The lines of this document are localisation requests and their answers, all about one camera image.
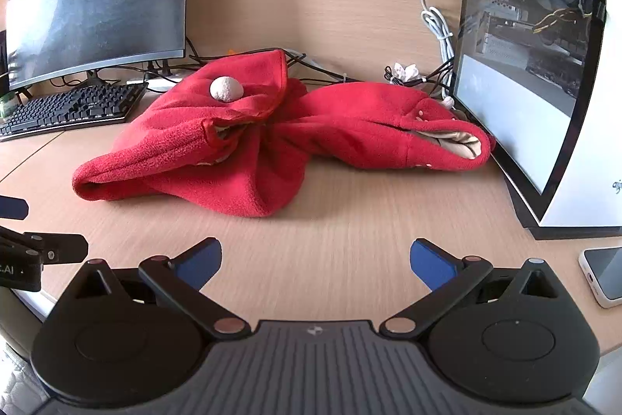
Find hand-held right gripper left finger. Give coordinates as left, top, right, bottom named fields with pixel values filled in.
left=58, top=237, right=248, bottom=342

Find white crumpled tie clump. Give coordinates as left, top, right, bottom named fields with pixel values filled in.
left=385, top=62, right=421, bottom=83

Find white desk device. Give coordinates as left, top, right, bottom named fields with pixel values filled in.
left=127, top=67, right=195, bottom=94

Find black cable bundle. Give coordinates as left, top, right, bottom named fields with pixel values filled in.
left=185, top=36, right=458, bottom=101

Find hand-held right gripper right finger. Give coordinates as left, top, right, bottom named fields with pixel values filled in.
left=378, top=238, right=561, bottom=342

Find white smartphone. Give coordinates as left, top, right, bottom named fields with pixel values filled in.
left=578, top=246, right=622, bottom=310

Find red fleece garment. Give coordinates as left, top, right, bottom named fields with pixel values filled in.
left=72, top=48, right=497, bottom=219

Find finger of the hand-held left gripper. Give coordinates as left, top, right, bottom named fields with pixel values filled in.
left=0, top=196, right=29, bottom=220
left=0, top=225, right=89, bottom=265

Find black keyboard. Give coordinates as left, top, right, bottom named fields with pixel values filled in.
left=0, top=82, right=149, bottom=138

